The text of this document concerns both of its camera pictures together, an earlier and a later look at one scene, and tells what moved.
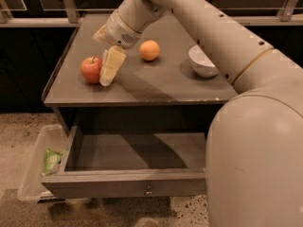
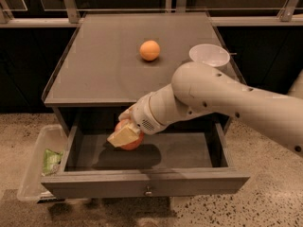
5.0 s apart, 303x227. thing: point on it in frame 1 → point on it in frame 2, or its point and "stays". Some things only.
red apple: x=91 y=69 → x=133 y=146
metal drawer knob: x=148 y=192 stays
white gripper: x=118 y=31 → x=141 y=113
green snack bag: x=51 y=163 stays
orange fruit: x=150 y=50 stays
